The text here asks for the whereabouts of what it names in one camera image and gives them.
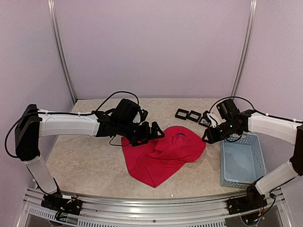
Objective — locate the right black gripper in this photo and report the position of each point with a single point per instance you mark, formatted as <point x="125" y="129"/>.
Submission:
<point x="212" y="137"/>

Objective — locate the black square frame middle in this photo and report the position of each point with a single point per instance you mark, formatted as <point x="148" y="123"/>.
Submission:
<point x="194" y="116"/>

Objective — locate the black square frame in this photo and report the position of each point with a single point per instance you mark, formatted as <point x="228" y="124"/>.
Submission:
<point x="194" y="116"/>
<point x="181" y="114"/>
<point x="203" y="118"/>

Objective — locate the right aluminium corner post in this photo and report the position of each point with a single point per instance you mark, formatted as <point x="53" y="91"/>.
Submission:
<point x="246" y="46"/>

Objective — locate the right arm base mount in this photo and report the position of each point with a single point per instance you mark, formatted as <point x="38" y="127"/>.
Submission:
<point x="243" y="204"/>

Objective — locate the blue plastic basket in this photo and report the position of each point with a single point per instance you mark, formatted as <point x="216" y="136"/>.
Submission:
<point x="242" y="161"/>

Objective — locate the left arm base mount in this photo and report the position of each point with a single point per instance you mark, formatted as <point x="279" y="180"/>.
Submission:
<point x="69" y="204"/>

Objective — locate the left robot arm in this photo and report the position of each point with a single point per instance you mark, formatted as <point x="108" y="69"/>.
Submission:
<point x="36" y="123"/>

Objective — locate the red t-shirt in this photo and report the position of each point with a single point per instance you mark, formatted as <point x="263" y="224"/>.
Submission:
<point x="157" y="161"/>

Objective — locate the silver white brooch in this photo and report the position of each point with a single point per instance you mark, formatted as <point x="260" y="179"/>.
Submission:
<point x="204" y="122"/>

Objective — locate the aluminium corner post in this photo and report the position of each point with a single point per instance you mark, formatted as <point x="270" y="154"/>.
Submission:
<point x="59" y="46"/>
<point x="246" y="46"/>

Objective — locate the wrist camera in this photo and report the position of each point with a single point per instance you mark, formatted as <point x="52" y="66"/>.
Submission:
<point x="125" y="111"/>
<point x="227" y="109"/>

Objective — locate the left aluminium corner post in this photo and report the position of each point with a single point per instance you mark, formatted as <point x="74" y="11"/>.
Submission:
<point x="59" y="46"/>

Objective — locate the black square frame left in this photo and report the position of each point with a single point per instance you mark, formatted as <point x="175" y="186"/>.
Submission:
<point x="181" y="114"/>

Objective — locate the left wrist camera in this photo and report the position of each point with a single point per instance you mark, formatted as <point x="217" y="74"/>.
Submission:
<point x="125" y="111"/>

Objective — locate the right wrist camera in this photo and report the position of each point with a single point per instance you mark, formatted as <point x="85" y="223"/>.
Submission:
<point x="227" y="109"/>

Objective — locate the aluminium front rail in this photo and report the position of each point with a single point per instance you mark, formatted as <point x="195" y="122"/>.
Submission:
<point x="99" y="211"/>

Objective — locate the black square frame right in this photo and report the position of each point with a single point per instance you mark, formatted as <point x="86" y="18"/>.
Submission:
<point x="203" y="118"/>

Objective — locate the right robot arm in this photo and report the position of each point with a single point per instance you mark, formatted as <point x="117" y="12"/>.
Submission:
<point x="252" y="121"/>

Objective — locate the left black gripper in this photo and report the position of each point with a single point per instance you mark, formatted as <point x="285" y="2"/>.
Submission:
<point x="146" y="136"/>

